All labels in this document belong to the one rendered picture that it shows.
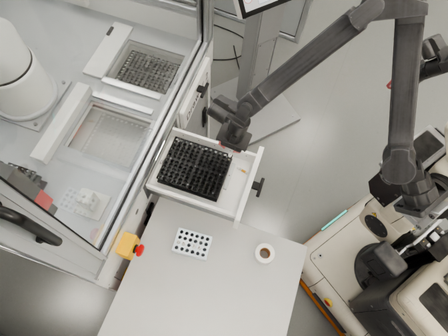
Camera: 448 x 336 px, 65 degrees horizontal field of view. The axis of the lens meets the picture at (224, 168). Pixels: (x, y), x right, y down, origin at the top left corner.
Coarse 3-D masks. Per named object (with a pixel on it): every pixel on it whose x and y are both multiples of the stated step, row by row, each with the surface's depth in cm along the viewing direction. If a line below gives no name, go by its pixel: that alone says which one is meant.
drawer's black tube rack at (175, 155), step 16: (176, 144) 127; (192, 144) 128; (176, 160) 125; (192, 160) 125; (208, 160) 129; (224, 160) 126; (160, 176) 125; (176, 176) 122; (192, 176) 123; (208, 176) 123; (192, 192) 123; (208, 192) 120
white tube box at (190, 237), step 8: (184, 232) 125; (192, 232) 125; (176, 240) 123; (184, 240) 123; (192, 240) 124; (200, 240) 124; (208, 240) 127; (176, 248) 126; (184, 248) 122; (192, 248) 122; (208, 248) 123; (192, 256) 122; (200, 256) 121
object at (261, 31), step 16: (256, 16) 171; (272, 16) 172; (256, 32) 178; (272, 32) 183; (256, 48) 188; (272, 48) 196; (240, 64) 212; (256, 64) 201; (240, 80) 223; (256, 80) 215; (240, 96) 234; (272, 112) 238; (288, 112) 239; (256, 128) 233; (272, 128) 234
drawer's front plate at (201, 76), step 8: (208, 64) 143; (200, 72) 138; (208, 72) 147; (200, 80) 138; (192, 88) 135; (192, 96) 134; (184, 104) 131; (192, 104) 138; (184, 112) 130; (192, 112) 142; (184, 120) 134; (184, 128) 139
